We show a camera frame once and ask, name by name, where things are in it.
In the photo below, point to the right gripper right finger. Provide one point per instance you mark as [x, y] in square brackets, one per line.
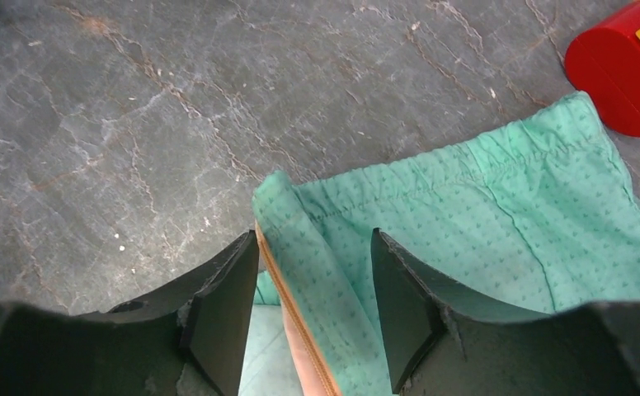
[442, 337]

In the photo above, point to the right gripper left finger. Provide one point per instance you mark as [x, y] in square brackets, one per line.
[187, 335]

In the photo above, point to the green and orange jacket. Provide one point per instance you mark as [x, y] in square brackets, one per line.
[539, 213]

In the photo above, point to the red cylinder block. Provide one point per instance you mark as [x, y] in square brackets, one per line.
[604, 62]

